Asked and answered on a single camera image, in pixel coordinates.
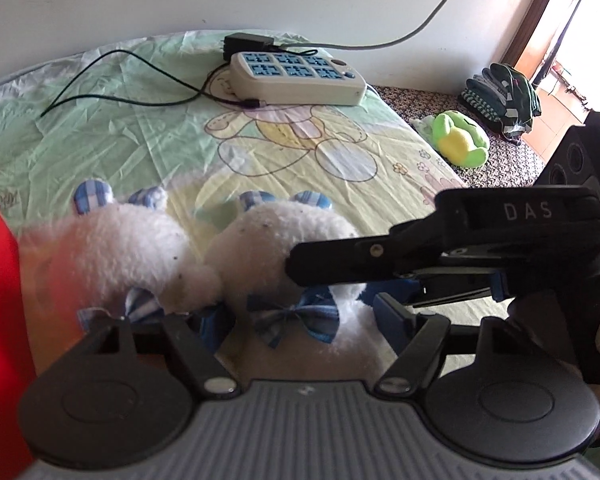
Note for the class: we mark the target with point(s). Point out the white blue power strip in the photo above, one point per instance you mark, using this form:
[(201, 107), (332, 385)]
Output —
[(300, 87)]

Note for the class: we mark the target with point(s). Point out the pile of dark green clothes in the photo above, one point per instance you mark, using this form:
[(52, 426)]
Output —
[(500, 95)]

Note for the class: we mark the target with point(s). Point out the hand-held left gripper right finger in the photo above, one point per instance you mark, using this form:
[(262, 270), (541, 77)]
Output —
[(394, 321)]

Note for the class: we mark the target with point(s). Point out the green plush frog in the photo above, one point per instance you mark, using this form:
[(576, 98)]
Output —
[(460, 145)]

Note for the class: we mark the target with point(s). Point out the wooden door frame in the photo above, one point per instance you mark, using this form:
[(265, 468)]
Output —
[(550, 0)]

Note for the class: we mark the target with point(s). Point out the dark patterned blanket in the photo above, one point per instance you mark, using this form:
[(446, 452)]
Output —
[(505, 165)]

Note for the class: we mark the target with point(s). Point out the red cardboard box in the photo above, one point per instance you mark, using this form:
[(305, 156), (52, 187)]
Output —
[(0, 310)]

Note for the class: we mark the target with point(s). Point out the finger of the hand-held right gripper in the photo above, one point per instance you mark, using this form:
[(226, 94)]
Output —
[(430, 245), (455, 291)]

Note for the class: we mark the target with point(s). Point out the black power adapter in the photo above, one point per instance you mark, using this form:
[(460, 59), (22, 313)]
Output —
[(245, 42)]

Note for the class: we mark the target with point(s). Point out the white plush rabbit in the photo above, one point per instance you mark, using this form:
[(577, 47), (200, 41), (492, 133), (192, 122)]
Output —
[(270, 245), (120, 250)]

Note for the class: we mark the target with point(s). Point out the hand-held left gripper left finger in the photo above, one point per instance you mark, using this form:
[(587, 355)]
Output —
[(215, 326)]

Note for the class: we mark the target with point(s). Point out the printed green yellow bed sheet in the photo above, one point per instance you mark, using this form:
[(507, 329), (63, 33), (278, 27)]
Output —
[(130, 135)]

